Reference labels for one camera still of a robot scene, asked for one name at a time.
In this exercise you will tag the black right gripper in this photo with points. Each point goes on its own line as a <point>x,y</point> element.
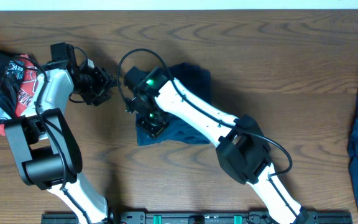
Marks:
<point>153,131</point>

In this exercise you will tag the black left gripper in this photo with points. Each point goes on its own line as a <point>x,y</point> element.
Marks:
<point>105,83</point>

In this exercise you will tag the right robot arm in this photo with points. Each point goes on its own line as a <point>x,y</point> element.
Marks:
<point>241,147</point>

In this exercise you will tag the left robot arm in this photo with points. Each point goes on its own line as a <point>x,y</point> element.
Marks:
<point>43,147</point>

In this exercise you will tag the black red clothes pile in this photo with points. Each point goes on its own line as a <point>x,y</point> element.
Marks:
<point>18,83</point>

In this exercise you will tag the green rail clamp left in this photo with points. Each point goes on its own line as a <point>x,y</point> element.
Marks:
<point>157,219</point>

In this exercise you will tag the green rail clamp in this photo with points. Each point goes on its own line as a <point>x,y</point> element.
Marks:
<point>157,219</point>
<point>237,219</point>

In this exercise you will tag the black aluminium mounting rail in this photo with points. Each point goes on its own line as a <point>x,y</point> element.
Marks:
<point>228,218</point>

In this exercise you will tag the green rail clamp right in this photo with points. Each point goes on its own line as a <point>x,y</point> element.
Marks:
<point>237,219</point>

